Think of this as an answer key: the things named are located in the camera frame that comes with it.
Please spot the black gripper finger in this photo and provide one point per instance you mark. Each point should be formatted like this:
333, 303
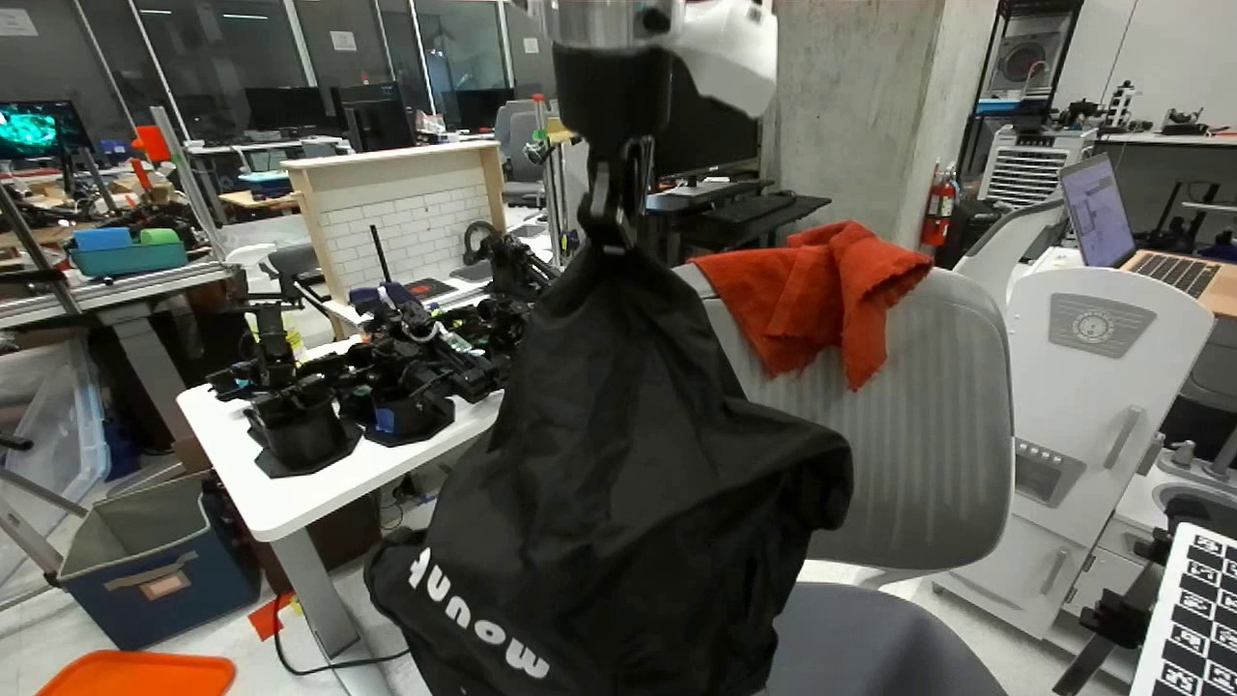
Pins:
602, 201
643, 193

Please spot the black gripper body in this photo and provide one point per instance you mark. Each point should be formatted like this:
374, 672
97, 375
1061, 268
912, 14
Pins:
615, 99

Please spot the orange towel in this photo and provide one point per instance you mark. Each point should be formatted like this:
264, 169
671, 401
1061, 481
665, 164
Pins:
814, 295

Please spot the black fabric bag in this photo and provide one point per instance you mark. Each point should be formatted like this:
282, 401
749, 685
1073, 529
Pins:
621, 490

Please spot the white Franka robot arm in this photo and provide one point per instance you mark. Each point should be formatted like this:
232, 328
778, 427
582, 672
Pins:
736, 52

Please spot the black computer monitor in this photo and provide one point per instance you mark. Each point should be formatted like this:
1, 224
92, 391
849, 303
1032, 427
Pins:
722, 150

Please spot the black keyboard desk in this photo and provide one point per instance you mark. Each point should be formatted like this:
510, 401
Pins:
736, 215

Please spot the black mechanical device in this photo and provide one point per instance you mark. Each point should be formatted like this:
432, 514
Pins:
508, 295

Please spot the white pegboard panel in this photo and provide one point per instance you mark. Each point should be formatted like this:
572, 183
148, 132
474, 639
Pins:
400, 219

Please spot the black equipment pile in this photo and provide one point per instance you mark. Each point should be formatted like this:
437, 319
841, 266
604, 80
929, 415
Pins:
400, 389

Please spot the red fire extinguisher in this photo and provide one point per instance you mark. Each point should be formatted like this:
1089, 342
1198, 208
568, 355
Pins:
941, 210

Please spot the grey office chair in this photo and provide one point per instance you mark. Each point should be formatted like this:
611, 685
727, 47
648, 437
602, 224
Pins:
929, 451

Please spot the white desk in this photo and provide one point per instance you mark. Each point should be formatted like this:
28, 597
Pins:
322, 496

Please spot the silver laptop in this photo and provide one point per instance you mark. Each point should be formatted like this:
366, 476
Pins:
1108, 215

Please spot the blue teal box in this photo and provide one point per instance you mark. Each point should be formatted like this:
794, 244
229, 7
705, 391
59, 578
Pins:
120, 253

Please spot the grey desk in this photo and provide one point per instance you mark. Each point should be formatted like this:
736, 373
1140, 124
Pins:
117, 295

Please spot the white machine housing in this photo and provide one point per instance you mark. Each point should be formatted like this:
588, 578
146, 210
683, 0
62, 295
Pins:
1108, 389

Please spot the orange floor marker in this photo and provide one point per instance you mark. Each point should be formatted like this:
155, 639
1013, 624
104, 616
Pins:
271, 616

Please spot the monitor with teal screen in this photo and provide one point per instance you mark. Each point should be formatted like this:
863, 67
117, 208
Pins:
28, 128

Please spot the blue storage bin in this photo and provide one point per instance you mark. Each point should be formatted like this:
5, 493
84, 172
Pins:
155, 581

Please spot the orange plastic lid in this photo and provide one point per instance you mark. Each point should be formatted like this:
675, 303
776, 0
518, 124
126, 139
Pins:
138, 673

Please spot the black white calibration checkerboard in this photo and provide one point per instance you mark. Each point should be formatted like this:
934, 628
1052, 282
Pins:
1198, 620

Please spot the black camera rig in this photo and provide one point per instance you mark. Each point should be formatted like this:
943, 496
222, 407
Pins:
304, 429

